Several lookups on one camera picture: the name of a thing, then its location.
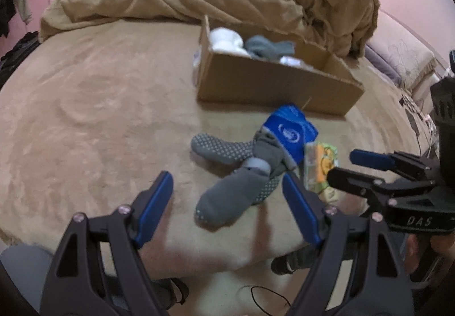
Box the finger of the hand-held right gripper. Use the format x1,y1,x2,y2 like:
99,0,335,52
326,167,439,212
349,149,441,179

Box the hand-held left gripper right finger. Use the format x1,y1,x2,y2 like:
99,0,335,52
282,171,416,316

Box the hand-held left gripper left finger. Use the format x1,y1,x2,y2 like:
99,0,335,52
40,170,175,316

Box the yellow green packet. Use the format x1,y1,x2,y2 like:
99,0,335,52
303,142,340,203

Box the grey sock with light band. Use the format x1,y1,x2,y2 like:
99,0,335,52
194,131,289,230

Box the blue packet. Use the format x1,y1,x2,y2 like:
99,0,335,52
261,103,319,164

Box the grey dotted sock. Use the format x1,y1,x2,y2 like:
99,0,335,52
191,132,257,164

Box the cardboard box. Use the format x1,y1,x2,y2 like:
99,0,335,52
196,15,365,117

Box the black shoe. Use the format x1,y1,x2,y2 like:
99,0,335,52
270,249,321,276

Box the lavender pillow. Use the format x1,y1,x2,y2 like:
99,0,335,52
365,11,439,97

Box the tan bed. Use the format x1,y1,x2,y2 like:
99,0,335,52
0,15,439,271

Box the small white sock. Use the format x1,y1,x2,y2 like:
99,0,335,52
279,56,314,70

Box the grey pants leg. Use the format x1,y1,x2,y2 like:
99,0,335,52
0,244,55,316

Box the grey folded sock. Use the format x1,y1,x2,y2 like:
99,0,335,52
245,35,296,61

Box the white rolled socks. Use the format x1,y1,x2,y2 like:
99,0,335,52
208,27,250,58

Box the dark bag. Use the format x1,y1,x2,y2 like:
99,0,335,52
0,30,40,72

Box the charger cables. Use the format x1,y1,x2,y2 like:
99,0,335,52
399,93,436,156

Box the black cable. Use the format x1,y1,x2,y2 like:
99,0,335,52
241,285,296,316

